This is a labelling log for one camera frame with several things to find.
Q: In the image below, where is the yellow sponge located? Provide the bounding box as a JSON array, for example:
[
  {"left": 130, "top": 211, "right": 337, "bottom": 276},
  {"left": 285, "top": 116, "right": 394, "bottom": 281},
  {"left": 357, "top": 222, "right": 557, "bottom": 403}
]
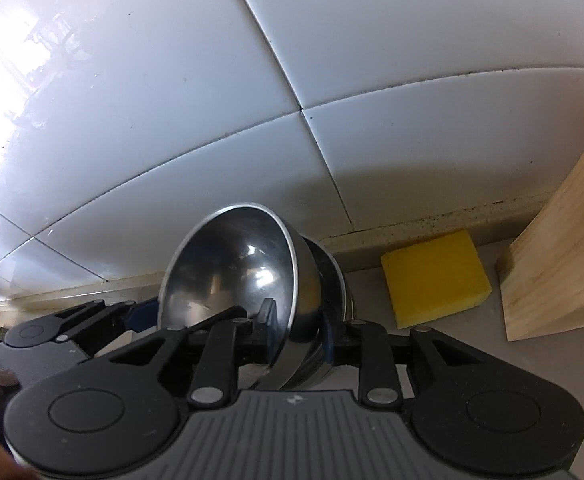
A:
[{"left": 381, "top": 229, "right": 490, "bottom": 330}]

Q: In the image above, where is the light wooden block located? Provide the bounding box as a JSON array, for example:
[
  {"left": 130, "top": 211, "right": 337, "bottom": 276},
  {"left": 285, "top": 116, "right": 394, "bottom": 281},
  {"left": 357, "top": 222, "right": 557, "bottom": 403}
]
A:
[{"left": 496, "top": 106, "right": 584, "bottom": 344}]

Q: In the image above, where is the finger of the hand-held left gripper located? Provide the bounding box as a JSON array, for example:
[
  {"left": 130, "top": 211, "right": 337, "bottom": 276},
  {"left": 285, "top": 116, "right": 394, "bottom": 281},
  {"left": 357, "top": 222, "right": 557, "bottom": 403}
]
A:
[{"left": 54, "top": 299, "right": 159, "bottom": 359}]

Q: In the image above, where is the medium steel bowl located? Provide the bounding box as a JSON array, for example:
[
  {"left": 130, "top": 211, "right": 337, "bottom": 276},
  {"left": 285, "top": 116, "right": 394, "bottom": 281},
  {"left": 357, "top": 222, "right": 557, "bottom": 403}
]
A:
[{"left": 302, "top": 236, "right": 355, "bottom": 389}]

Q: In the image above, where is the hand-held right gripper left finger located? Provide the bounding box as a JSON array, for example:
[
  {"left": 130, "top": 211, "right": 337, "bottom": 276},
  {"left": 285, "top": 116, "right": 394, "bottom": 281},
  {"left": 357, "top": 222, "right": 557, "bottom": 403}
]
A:
[{"left": 107, "top": 298, "right": 277, "bottom": 409}]

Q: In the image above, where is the small steel bowl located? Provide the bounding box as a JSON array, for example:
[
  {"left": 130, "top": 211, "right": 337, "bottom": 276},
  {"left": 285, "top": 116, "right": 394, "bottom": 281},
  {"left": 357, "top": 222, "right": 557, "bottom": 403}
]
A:
[{"left": 156, "top": 203, "right": 323, "bottom": 391}]

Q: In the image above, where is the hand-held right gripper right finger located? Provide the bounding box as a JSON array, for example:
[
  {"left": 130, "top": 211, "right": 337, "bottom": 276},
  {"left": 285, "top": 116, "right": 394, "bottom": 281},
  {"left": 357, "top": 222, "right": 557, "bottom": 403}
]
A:
[{"left": 322, "top": 317, "right": 478, "bottom": 407}]

